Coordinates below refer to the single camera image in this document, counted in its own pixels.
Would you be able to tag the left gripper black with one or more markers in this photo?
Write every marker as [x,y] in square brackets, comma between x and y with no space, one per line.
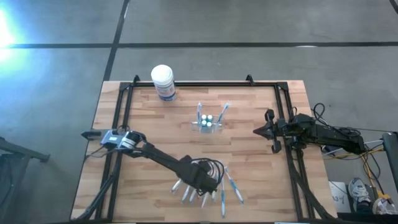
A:
[199,177]

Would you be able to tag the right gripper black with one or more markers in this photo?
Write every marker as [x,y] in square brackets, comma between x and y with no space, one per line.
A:
[283,132]

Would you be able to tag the small teal mouthwash bottle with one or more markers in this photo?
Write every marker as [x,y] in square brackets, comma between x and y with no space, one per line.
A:
[203,123]
[210,117]
[209,124]
[203,117]

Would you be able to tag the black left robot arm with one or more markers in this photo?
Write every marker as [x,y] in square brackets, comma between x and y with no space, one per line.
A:
[161,158]

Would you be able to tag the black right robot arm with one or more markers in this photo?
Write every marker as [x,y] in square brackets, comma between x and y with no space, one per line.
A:
[335,137]

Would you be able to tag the plastic-wrapped orange toothbrush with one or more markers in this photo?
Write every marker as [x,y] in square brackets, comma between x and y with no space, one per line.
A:
[204,201]

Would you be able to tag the clear acrylic organizer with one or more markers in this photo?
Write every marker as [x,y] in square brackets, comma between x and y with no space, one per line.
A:
[217,127]

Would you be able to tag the black table clamp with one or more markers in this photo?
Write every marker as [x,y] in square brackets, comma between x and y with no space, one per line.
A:
[136,78]
[249,78]

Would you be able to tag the white paper box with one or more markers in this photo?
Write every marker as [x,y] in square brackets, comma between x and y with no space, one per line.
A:
[340,197]

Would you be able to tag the white wipes canister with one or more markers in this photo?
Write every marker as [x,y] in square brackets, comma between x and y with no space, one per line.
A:
[163,77]

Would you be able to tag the person's shoe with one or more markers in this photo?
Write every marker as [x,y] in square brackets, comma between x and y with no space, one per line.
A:
[385,207]
[359,189]

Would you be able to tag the large black monitor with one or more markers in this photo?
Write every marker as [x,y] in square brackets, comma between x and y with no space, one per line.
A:
[391,158]

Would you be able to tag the black side table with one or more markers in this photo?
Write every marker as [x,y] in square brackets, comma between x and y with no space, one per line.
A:
[15,161]

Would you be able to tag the black aluminium rig frame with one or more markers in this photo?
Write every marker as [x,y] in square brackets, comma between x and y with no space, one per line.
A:
[202,84]

